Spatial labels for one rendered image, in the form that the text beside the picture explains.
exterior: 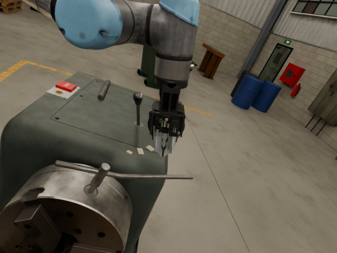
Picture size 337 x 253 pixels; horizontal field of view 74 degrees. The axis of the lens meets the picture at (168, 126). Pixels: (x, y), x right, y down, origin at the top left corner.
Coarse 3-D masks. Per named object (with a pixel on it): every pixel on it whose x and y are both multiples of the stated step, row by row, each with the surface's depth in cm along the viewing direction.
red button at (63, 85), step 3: (63, 81) 90; (57, 84) 86; (60, 84) 87; (63, 84) 88; (66, 84) 89; (69, 84) 90; (72, 84) 91; (57, 87) 86; (60, 87) 86; (63, 87) 86; (66, 87) 86; (69, 87) 87; (72, 87) 88; (75, 87) 90; (66, 90) 86; (69, 90) 86; (72, 90) 88
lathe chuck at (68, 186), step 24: (24, 192) 51; (48, 192) 49; (72, 192) 51; (0, 216) 51; (72, 216) 51; (96, 216) 51; (120, 216) 56; (0, 240) 55; (72, 240) 61; (96, 240) 55; (120, 240) 54
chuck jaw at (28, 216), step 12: (36, 192) 51; (36, 204) 49; (24, 216) 47; (36, 216) 47; (48, 216) 51; (24, 228) 47; (36, 228) 47; (48, 228) 50; (24, 240) 47; (36, 240) 46; (48, 240) 49; (36, 252) 47; (48, 252) 48
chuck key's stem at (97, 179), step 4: (104, 164) 50; (100, 168) 49; (104, 168) 49; (108, 168) 50; (100, 172) 49; (104, 172) 49; (96, 176) 50; (100, 176) 50; (104, 176) 50; (92, 180) 51; (96, 180) 50; (100, 180) 50; (92, 184) 51; (96, 184) 51; (88, 188) 53; (92, 188) 52; (88, 192) 52; (92, 192) 53
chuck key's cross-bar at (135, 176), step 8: (56, 160) 46; (72, 168) 47; (80, 168) 48; (88, 168) 49; (112, 176) 51; (120, 176) 52; (128, 176) 53; (136, 176) 54; (144, 176) 55; (152, 176) 55; (160, 176) 56; (168, 176) 57; (176, 176) 58; (184, 176) 59; (192, 176) 60
